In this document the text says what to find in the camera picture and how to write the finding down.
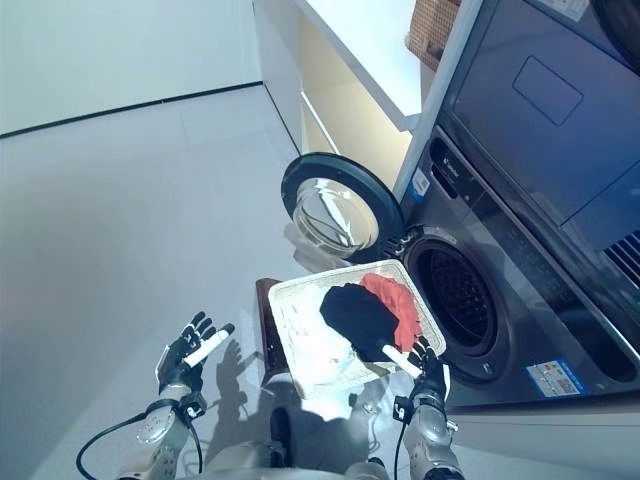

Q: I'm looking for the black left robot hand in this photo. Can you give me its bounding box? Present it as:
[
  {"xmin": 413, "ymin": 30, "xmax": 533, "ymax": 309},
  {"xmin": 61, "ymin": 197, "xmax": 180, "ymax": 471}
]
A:
[{"xmin": 157, "ymin": 311, "xmax": 236, "ymax": 396}]

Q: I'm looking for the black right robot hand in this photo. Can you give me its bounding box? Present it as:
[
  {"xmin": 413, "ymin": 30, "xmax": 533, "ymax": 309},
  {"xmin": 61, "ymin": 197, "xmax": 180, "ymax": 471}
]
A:
[{"xmin": 382, "ymin": 335, "xmax": 451, "ymax": 400}]

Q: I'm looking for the red garment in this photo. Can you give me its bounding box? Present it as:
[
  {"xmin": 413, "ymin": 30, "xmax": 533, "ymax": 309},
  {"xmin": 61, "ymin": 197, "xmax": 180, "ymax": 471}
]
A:
[{"xmin": 360, "ymin": 273, "xmax": 420, "ymax": 354}]

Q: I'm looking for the black garment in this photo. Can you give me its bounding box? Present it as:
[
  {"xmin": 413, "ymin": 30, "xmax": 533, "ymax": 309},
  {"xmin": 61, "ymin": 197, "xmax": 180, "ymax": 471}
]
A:
[{"xmin": 319, "ymin": 283, "xmax": 401, "ymax": 364}]

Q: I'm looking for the white garment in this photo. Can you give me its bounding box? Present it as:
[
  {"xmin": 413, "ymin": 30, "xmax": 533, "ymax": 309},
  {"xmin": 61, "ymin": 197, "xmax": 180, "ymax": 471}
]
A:
[{"xmin": 287, "ymin": 299, "xmax": 366, "ymax": 386}]

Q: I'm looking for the dark grey washing machine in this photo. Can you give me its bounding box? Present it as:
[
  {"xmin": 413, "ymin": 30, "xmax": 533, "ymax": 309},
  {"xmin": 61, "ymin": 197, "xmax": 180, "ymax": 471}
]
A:
[{"xmin": 392, "ymin": 124, "xmax": 640, "ymax": 414}]

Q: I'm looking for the round glass washing machine door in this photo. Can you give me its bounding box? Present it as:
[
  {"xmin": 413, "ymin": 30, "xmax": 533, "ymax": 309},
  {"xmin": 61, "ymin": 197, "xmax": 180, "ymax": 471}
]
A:
[{"xmin": 280, "ymin": 152, "xmax": 406, "ymax": 264}]

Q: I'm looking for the brown wooden stool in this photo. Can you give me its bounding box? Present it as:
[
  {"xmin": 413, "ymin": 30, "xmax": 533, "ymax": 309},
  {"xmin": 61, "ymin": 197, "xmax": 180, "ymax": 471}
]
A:
[{"xmin": 255, "ymin": 278, "xmax": 296, "ymax": 389}]

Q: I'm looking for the large white product label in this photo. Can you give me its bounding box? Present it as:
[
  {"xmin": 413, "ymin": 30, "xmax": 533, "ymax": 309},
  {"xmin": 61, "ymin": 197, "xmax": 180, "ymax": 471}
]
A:
[{"xmin": 525, "ymin": 357, "xmax": 584, "ymax": 399}]

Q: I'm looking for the white wicker laundry basket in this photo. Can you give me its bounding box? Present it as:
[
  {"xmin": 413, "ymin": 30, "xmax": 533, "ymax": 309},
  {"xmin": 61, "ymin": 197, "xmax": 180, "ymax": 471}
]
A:
[{"xmin": 268, "ymin": 258, "xmax": 447, "ymax": 400}]

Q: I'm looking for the small blue white sticker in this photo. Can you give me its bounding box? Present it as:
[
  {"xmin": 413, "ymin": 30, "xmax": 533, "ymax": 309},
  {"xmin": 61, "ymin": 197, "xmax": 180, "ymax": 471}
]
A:
[{"xmin": 412, "ymin": 169, "xmax": 432, "ymax": 201}]

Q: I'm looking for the dark stacked dryer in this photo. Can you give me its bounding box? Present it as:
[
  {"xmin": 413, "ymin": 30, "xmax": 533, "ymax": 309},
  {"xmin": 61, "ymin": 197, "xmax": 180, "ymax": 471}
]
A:
[{"xmin": 433, "ymin": 0, "xmax": 640, "ymax": 261}]

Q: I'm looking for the white appliance cabinet panel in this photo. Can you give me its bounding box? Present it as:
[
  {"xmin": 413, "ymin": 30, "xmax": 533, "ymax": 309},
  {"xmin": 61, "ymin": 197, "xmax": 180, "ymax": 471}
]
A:
[{"xmin": 392, "ymin": 0, "xmax": 484, "ymax": 201}]

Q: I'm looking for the white counter cabinet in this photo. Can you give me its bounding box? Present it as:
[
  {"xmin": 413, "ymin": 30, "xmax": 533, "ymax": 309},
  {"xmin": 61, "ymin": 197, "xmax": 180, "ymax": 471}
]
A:
[{"xmin": 252, "ymin": 0, "xmax": 426, "ymax": 156}]

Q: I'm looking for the brown wicker storage basket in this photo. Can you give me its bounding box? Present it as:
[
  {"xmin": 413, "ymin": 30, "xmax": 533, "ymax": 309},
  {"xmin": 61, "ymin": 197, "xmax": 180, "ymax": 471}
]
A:
[{"xmin": 407, "ymin": 0, "xmax": 461, "ymax": 71}]

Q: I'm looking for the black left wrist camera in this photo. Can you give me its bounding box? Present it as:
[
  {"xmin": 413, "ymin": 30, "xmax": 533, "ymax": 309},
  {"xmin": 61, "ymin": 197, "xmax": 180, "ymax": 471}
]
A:
[{"xmin": 179, "ymin": 394, "xmax": 207, "ymax": 422}]

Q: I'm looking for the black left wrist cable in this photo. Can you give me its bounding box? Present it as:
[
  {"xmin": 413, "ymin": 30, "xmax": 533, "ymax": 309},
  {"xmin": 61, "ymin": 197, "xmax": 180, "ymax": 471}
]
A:
[{"xmin": 76, "ymin": 404, "xmax": 204, "ymax": 476}]

